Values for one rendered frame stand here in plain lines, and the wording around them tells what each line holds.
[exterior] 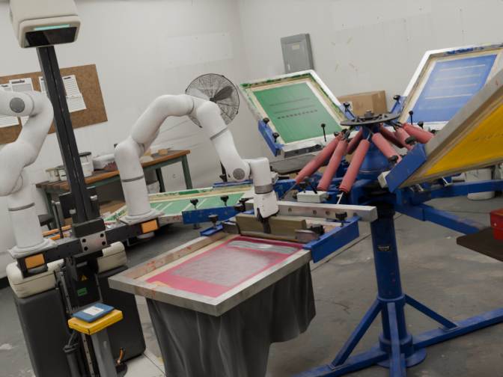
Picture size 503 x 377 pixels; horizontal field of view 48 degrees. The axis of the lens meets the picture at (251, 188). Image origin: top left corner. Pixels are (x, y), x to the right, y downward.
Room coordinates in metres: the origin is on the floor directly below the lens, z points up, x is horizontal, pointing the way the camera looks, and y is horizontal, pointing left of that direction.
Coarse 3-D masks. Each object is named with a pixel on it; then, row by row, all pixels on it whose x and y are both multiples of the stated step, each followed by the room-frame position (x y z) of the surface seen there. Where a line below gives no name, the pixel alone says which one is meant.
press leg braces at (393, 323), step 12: (408, 300) 2.83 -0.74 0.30; (372, 312) 2.77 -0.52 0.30; (432, 312) 2.87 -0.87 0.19; (360, 324) 2.78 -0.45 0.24; (396, 324) 2.66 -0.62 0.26; (444, 324) 2.88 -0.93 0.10; (456, 324) 2.93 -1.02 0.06; (360, 336) 2.75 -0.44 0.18; (396, 336) 2.62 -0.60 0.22; (348, 348) 2.73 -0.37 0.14; (396, 348) 2.57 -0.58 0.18; (336, 360) 2.72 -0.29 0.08; (396, 360) 2.53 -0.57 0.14; (396, 372) 2.49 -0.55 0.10
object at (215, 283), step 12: (252, 252) 2.12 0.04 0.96; (264, 252) 2.09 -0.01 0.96; (228, 264) 2.02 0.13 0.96; (240, 264) 2.00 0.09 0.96; (252, 264) 1.98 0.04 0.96; (264, 264) 1.96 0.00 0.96; (204, 276) 1.94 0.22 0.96; (216, 276) 1.92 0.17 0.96; (228, 276) 1.90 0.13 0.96; (240, 276) 1.88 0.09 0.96; (252, 276) 1.86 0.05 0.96; (180, 288) 1.86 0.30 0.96; (192, 288) 1.84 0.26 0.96; (204, 288) 1.82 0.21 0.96; (216, 288) 1.81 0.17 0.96; (228, 288) 1.79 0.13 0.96
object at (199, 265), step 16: (240, 240) 2.30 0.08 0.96; (256, 240) 2.26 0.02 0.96; (272, 240) 2.22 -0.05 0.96; (208, 256) 2.16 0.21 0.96; (224, 256) 2.13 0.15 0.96; (240, 256) 2.09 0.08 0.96; (176, 272) 2.03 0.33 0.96; (192, 272) 2.00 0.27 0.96; (208, 272) 1.97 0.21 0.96; (176, 288) 1.87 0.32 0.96
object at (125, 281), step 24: (192, 240) 2.30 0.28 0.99; (216, 240) 2.34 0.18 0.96; (144, 264) 2.08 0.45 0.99; (288, 264) 1.84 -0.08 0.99; (120, 288) 1.94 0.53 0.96; (144, 288) 1.83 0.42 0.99; (168, 288) 1.79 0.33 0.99; (240, 288) 1.68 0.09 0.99; (264, 288) 1.74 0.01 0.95; (216, 312) 1.59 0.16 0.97
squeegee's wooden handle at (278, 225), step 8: (240, 216) 2.31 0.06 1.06; (248, 216) 2.28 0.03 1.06; (272, 216) 2.21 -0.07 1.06; (240, 224) 2.31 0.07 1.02; (248, 224) 2.28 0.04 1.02; (256, 224) 2.25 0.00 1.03; (272, 224) 2.18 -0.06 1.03; (280, 224) 2.16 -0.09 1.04; (288, 224) 2.13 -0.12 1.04; (296, 224) 2.10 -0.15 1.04; (304, 224) 2.09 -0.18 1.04; (272, 232) 2.19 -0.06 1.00; (280, 232) 2.16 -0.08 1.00; (288, 232) 2.13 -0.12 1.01
